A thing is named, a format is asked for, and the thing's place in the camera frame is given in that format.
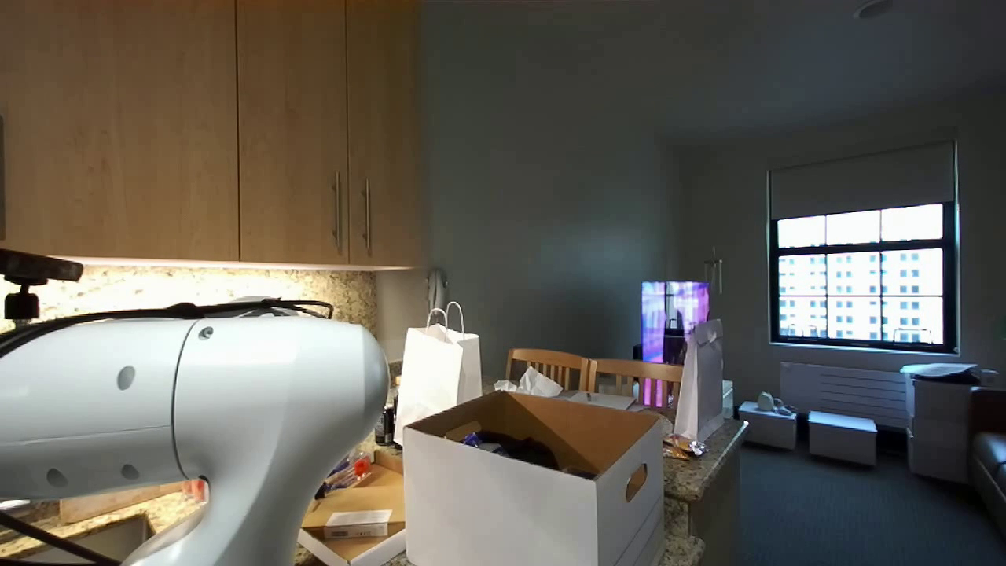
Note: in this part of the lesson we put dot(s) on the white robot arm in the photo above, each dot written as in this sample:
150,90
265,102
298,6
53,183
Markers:
157,421

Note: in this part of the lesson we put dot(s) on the white cardboard storage box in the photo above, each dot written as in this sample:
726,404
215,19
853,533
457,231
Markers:
504,504

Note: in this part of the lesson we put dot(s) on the flat brown cardboard box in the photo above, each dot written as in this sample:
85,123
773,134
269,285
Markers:
362,504

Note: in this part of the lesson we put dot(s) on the light wooden chair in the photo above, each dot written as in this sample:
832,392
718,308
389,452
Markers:
551,367
632,380

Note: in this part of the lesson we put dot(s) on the clear plastic wrap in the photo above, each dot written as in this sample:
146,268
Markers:
539,381

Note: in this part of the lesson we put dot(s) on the white paper bag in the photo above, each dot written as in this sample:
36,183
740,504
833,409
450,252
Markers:
435,371

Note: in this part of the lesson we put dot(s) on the pink lit display screen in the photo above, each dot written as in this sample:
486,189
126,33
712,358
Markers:
669,318

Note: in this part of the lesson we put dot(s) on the bright gridded window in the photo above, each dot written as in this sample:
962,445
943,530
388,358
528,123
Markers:
865,277

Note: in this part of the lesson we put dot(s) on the white roller blind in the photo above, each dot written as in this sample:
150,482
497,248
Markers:
859,177

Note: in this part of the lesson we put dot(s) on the white low cabinet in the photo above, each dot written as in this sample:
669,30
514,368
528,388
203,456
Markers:
941,426

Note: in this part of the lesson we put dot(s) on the living room sofa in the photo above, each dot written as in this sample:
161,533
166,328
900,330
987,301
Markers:
990,473

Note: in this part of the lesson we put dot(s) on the white wall radiator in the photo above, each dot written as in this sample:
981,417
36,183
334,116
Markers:
843,393

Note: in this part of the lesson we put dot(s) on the wooden wall cabinets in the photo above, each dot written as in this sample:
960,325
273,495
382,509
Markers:
157,116

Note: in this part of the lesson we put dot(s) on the black camera on tripod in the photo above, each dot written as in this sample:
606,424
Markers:
31,268

